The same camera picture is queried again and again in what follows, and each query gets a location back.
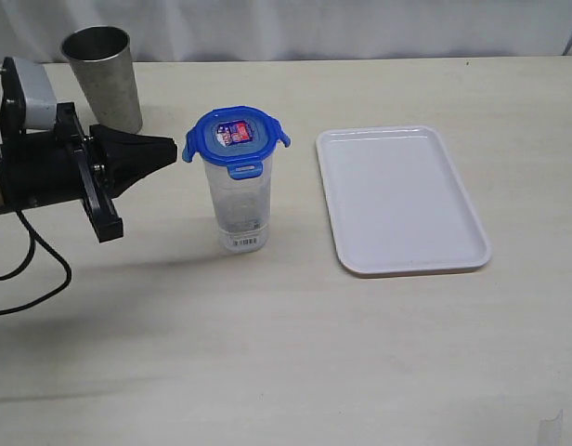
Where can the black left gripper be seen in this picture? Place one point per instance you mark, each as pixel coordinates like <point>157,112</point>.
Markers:
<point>44,167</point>

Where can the stainless steel tumbler cup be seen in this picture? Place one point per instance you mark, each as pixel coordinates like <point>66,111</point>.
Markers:
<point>101,60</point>

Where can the blue plastic container lid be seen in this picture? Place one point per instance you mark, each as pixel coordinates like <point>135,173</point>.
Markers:
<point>237,138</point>

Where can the tall clear plastic container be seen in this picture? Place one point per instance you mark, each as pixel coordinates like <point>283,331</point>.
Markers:
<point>241,200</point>

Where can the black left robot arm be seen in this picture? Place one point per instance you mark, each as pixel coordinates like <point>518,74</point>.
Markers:
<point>47,158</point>

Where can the white backdrop curtain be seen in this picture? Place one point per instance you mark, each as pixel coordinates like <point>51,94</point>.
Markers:
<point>292,30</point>

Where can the white rectangular plastic tray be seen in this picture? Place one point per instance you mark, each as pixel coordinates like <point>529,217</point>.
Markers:
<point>396,203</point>

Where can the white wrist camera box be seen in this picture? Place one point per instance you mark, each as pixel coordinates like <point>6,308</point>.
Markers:
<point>39,100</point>

